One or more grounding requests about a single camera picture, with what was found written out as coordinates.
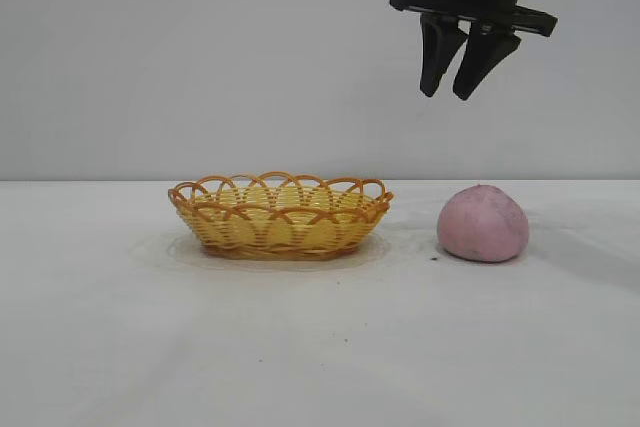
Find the yellow woven wicker basket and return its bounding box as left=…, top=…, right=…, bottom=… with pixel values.
left=167, top=171, right=395, bottom=262

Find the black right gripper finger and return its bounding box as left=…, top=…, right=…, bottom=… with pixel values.
left=418, top=14, right=469, bottom=97
left=452, top=22, right=523, bottom=101

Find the pink round bun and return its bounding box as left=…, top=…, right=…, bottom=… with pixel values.
left=437, top=183, right=530, bottom=263

